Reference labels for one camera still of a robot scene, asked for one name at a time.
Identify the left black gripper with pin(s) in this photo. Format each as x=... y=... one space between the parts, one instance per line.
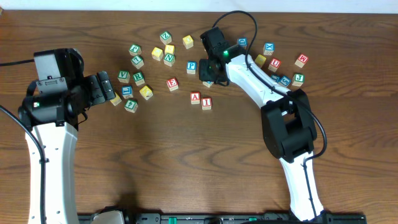
x=97 y=95

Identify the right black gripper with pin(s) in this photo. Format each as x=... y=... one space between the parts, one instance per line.
x=204 y=74

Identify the blue 2 block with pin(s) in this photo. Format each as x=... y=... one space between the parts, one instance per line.
x=207 y=84

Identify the red A block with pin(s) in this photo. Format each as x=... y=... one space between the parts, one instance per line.
x=195 y=98

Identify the red I block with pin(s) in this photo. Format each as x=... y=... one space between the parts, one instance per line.
x=206 y=103

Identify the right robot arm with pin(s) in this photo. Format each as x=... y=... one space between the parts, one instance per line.
x=289 y=126

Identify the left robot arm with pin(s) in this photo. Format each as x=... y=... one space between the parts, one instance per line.
x=49 y=113

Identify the blue P block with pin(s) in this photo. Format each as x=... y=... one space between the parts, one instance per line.
x=191 y=67

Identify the yellow G block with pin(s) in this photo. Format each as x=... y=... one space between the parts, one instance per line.
x=116 y=100

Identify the green V block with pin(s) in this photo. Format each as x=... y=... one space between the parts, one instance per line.
x=124 y=76

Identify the blue L block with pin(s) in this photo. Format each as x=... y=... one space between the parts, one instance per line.
x=127 y=92

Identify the yellow block top centre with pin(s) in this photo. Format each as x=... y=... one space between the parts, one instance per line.
x=188 y=42

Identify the green 4 block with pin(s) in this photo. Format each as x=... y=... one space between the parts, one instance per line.
x=131 y=106

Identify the blue D block right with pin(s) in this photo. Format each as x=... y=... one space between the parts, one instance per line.
x=242 y=42

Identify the green R block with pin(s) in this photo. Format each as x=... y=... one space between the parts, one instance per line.
x=138 y=79

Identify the red E block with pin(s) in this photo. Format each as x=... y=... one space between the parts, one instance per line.
x=172 y=84

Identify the green N block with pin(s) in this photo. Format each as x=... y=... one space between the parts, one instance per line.
x=169 y=59

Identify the pale yellow block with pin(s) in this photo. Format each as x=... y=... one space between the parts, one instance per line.
x=169 y=49

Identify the yellow block near L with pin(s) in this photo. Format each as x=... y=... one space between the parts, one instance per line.
x=146 y=92

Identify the green 7 block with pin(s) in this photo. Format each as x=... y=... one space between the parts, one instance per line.
x=137 y=61

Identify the yellow block right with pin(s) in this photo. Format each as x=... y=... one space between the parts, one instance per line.
x=260 y=60

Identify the green J block upper left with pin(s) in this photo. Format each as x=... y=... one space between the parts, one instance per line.
x=135 y=50

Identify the green j block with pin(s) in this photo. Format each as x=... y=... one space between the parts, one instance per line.
x=135 y=50
x=298 y=80

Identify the green Z block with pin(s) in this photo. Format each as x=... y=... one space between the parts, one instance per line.
x=165 y=38

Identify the yellow block left upper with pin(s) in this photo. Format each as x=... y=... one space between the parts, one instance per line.
x=157 y=53

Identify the blue X block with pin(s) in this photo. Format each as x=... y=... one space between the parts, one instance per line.
x=268 y=48

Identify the red U block right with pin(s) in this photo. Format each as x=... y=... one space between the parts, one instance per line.
x=274 y=65

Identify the blue block lower right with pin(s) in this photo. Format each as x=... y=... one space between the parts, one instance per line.
x=275 y=77

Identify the blue G block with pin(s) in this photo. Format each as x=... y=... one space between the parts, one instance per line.
x=284 y=81

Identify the green J block right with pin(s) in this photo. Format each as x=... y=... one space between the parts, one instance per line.
x=298 y=80

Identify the red M block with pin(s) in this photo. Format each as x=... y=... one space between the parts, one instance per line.
x=301 y=60

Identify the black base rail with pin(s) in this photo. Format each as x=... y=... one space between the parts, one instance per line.
x=324 y=218

